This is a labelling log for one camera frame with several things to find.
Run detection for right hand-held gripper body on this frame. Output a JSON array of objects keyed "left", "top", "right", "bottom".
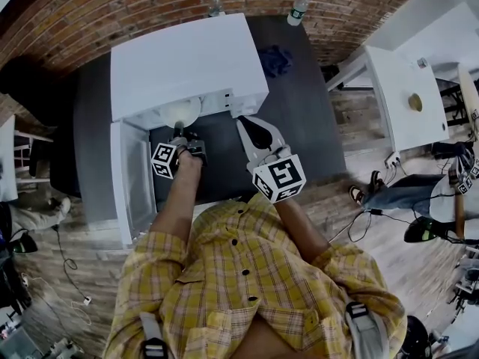
[{"left": 246, "top": 145, "right": 308, "bottom": 204}]

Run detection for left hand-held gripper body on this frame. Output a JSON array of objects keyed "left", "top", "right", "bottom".
[{"left": 150, "top": 132, "right": 209, "bottom": 180}]

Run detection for white round dish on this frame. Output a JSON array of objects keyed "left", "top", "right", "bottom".
[{"left": 159, "top": 97, "right": 204, "bottom": 129}]

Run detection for person's left forearm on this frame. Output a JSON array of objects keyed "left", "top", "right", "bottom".
[{"left": 148, "top": 172, "right": 206, "bottom": 247}]

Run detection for person's right forearm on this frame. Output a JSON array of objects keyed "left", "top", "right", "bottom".
[{"left": 274, "top": 196, "right": 332, "bottom": 267}]

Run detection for person's left hand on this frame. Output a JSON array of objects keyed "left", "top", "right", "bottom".
[{"left": 175, "top": 150, "right": 205, "bottom": 179}]

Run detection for blue cloth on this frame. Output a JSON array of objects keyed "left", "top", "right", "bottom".
[{"left": 259, "top": 44, "right": 295, "bottom": 79}]

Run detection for yellow plaid shirt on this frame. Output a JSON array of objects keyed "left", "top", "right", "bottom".
[{"left": 104, "top": 192, "right": 409, "bottom": 359}]

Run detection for black cabinet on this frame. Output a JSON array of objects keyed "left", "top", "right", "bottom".
[{"left": 29, "top": 125, "right": 83, "bottom": 200}]

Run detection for white power strip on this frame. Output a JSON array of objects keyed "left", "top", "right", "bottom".
[{"left": 383, "top": 151, "right": 403, "bottom": 170}]

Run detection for white table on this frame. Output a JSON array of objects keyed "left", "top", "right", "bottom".
[{"left": 325, "top": 44, "right": 452, "bottom": 155}]

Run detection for round brass object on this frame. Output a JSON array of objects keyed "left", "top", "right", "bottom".
[{"left": 406, "top": 92, "right": 424, "bottom": 112}]

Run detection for black green device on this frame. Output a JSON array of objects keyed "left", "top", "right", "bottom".
[
  {"left": 10, "top": 228, "right": 39, "bottom": 255},
  {"left": 403, "top": 215, "right": 450, "bottom": 244}
]

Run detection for white shelf unit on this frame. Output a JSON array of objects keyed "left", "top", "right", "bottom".
[{"left": 0, "top": 114, "right": 54, "bottom": 203}]

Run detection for black chair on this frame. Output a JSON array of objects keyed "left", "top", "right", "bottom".
[{"left": 433, "top": 77, "right": 473, "bottom": 128}]

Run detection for wooden pole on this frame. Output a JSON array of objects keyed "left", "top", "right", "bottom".
[{"left": 454, "top": 191, "right": 466, "bottom": 240}]

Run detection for black floor cable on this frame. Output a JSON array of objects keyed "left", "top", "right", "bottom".
[{"left": 52, "top": 224, "right": 89, "bottom": 301}]

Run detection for grey backpack strap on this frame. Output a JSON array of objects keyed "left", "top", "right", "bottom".
[
  {"left": 344, "top": 301, "right": 391, "bottom": 359},
  {"left": 138, "top": 311, "right": 168, "bottom": 359}
]

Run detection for white cable with adapter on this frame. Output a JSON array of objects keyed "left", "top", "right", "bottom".
[{"left": 20, "top": 271, "right": 93, "bottom": 327}]

